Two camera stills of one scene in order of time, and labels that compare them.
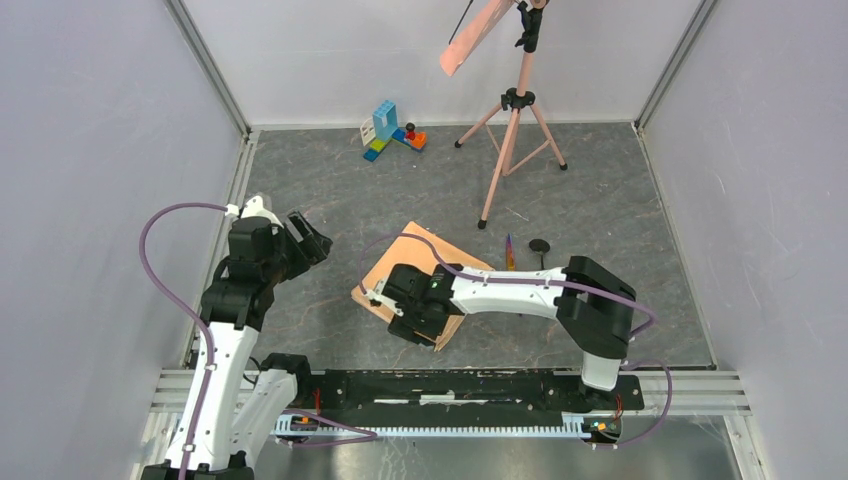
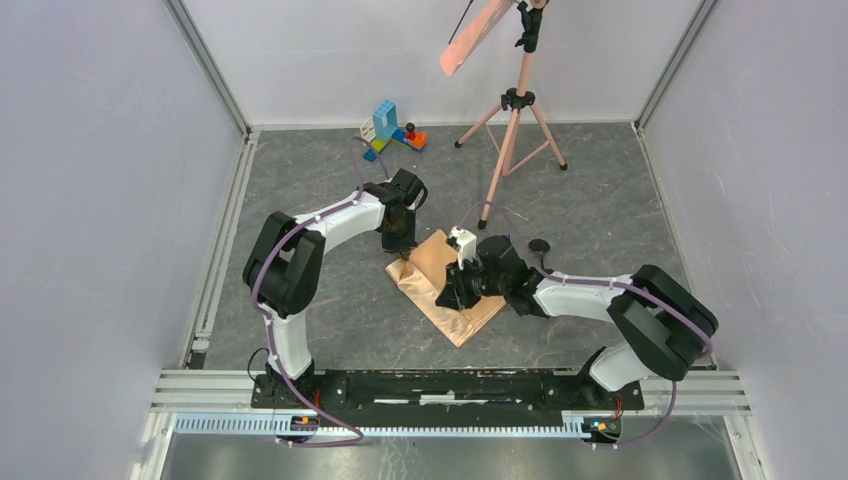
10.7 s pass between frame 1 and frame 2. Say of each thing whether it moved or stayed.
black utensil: stayed
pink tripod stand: stayed
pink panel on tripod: stayed
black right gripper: moved
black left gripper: moved
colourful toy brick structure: stayed
